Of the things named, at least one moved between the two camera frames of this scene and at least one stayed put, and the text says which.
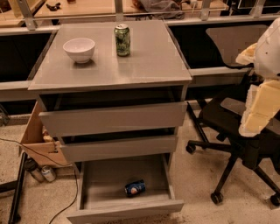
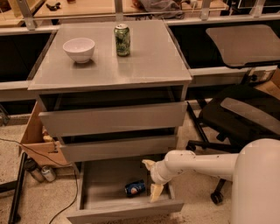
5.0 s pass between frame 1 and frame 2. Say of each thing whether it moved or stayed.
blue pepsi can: stayed
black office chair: stayed
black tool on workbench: stayed
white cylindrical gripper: moved
